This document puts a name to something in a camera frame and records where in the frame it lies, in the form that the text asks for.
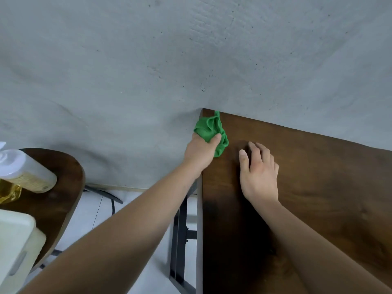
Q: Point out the brown wooden stool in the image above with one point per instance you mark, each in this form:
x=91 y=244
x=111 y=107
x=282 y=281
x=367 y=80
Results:
x=58 y=205

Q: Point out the person's right little finger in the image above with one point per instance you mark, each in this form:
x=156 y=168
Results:
x=276 y=169

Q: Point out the white plastic bin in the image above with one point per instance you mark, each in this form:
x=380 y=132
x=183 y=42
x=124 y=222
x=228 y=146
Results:
x=17 y=251

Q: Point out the person's left thumb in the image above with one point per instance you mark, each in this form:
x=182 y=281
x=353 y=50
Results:
x=215 y=141

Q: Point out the green cleaning cloth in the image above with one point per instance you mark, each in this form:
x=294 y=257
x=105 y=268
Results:
x=211 y=128

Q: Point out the person's left hand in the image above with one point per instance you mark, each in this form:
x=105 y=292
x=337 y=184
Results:
x=198 y=154

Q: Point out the person's left forearm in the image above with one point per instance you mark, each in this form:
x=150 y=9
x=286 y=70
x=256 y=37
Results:
x=122 y=238

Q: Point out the person's right forearm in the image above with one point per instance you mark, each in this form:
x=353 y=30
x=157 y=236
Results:
x=309 y=251

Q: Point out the clear plastic bottle white cap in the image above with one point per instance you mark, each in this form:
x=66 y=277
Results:
x=29 y=172

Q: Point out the black metal table frame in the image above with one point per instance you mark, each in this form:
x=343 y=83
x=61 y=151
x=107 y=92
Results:
x=182 y=238

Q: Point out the person's right middle finger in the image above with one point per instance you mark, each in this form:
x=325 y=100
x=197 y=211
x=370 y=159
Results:
x=265 y=153

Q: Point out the person's right hand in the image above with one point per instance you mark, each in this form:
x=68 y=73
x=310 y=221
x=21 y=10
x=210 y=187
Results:
x=259 y=180

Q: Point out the person's right thumb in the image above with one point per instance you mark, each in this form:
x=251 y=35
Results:
x=244 y=162

